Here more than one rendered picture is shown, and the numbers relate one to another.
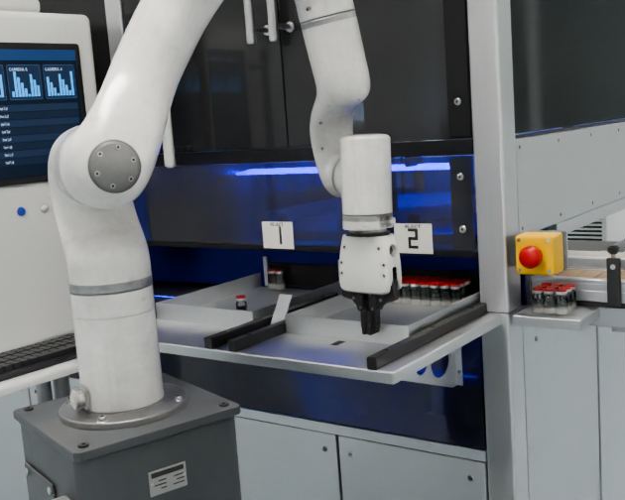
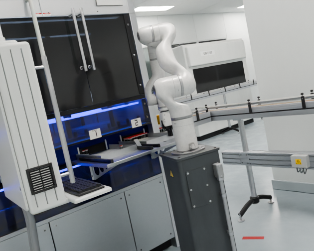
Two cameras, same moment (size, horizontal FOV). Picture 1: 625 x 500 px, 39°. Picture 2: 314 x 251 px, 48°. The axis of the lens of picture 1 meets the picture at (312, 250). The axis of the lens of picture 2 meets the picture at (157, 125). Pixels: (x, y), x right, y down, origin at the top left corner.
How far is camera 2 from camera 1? 236 cm
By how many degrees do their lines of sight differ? 73
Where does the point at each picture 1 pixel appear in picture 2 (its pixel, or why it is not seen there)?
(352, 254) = (167, 116)
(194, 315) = (117, 153)
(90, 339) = (193, 128)
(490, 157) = not seen: hidden behind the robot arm
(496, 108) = not seen: hidden behind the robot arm
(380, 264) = not seen: hidden behind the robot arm
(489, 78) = (146, 78)
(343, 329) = (162, 139)
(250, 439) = (93, 212)
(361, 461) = (132, 195)
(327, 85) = (163, 73)
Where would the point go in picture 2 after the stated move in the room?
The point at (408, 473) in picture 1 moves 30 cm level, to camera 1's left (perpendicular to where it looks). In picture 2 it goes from (145, 190) to (132, 206)
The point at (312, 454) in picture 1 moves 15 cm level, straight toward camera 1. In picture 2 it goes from (117, 202) to (137, 200)
